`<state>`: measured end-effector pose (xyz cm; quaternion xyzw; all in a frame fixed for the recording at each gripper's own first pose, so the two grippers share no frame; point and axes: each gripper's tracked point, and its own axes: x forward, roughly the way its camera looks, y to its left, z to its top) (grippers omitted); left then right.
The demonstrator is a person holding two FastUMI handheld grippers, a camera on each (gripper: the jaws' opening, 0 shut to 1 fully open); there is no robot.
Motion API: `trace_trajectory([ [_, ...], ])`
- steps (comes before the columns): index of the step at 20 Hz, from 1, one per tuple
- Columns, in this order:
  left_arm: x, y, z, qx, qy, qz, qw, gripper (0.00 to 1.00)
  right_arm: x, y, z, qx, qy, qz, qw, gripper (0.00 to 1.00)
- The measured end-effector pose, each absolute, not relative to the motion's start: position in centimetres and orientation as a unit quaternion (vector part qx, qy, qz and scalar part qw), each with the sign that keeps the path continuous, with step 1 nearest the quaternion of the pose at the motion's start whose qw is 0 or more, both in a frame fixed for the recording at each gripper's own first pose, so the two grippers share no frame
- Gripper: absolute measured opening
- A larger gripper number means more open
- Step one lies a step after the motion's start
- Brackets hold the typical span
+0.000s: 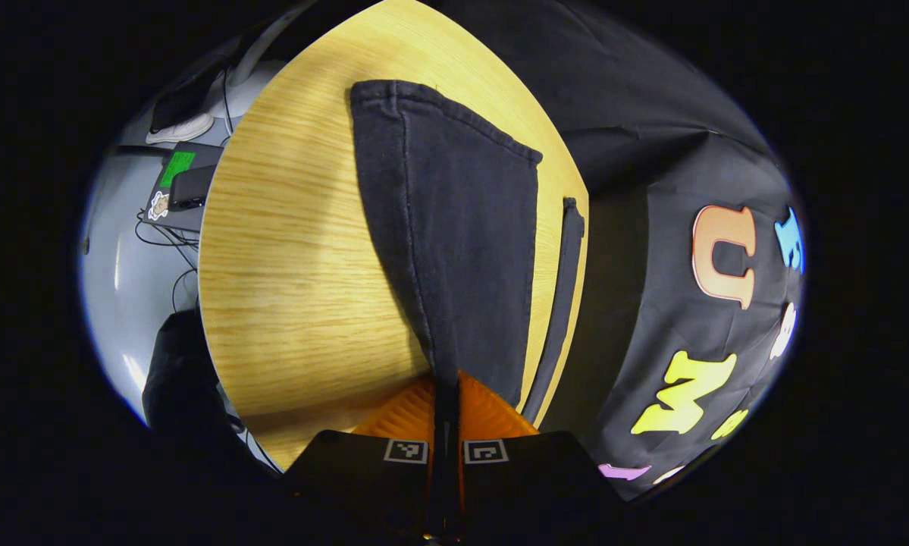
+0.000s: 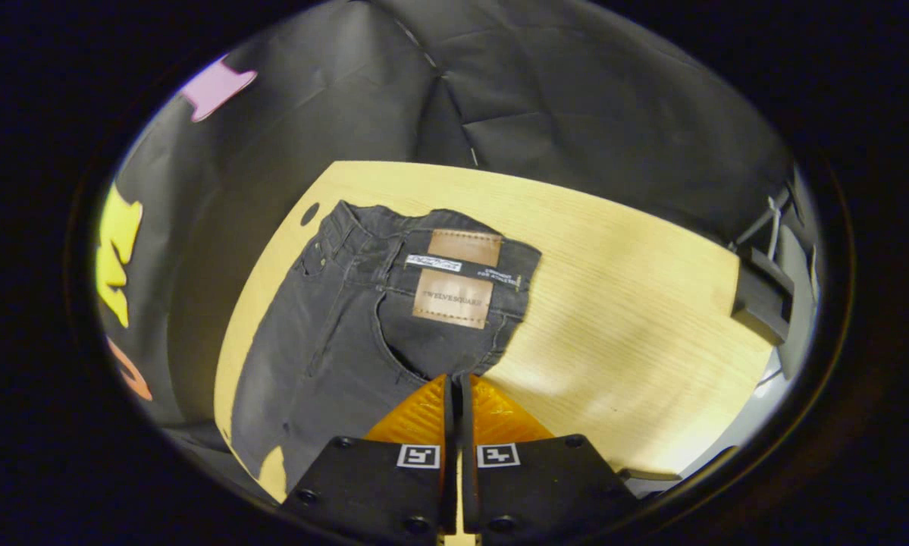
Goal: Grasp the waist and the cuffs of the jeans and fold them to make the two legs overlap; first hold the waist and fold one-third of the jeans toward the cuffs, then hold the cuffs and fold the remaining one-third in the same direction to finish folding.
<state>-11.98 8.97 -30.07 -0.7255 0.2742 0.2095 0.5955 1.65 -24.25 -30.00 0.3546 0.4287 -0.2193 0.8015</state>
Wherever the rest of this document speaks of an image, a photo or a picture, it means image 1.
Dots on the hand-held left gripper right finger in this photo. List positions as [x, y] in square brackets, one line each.
[530, 478]

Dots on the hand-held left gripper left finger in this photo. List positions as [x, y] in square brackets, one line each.
[363, 478]

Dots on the black jeans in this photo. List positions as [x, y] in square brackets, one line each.
[462, 243]

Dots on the dark cloth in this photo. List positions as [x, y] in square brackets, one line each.
[181, 379]

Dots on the grey laptop with stickers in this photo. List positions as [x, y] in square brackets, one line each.
[185, 216]

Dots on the small black device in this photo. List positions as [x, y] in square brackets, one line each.
[190, 186]

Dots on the black backdrop cloth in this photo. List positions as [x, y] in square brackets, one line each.
[636, 152]

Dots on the white shoe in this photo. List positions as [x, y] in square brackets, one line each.
[181, 129]

